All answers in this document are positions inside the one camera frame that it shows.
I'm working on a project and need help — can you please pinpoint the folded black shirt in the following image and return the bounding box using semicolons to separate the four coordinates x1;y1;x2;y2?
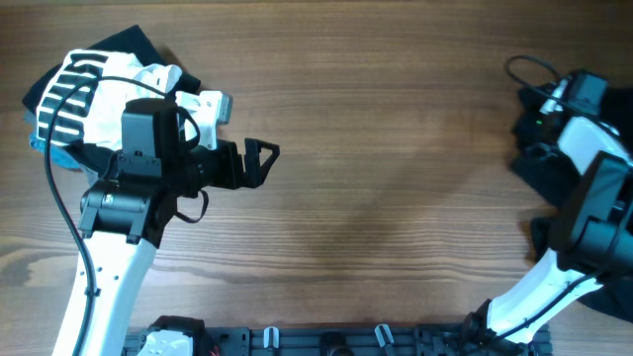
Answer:
22;26;201;170

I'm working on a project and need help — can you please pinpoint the white shirt black print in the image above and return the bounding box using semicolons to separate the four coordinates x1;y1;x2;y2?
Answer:
36;49;183;150

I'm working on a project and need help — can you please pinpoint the black t-shirt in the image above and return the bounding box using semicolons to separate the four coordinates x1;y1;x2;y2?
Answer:
509;87;632;322

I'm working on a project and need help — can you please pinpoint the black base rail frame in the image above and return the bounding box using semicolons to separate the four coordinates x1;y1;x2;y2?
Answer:
122;315;553;356

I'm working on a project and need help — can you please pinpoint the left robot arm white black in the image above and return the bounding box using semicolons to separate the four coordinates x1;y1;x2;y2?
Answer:
53;99;280;355

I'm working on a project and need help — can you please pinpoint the folded blue garment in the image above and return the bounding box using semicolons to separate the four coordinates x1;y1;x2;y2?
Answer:
29;133;81;171

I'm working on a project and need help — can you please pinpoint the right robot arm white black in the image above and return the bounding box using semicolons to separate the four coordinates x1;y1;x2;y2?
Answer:
459;79;632;354

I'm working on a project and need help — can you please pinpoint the folded grey garment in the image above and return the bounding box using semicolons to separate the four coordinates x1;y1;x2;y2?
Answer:
81;165;117;188

